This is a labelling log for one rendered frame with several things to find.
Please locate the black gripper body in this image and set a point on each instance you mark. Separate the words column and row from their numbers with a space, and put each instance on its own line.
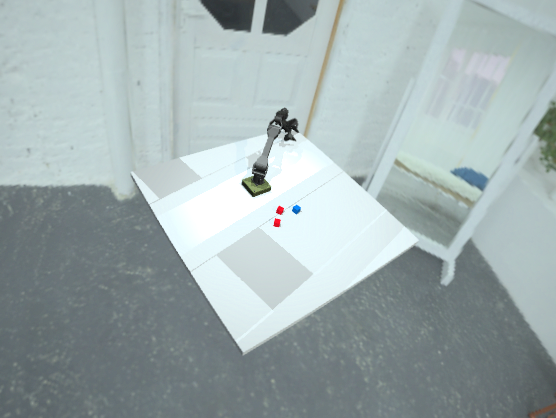
column 289, row 135

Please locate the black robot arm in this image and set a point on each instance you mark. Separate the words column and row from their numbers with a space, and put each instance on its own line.
column 260, row 167

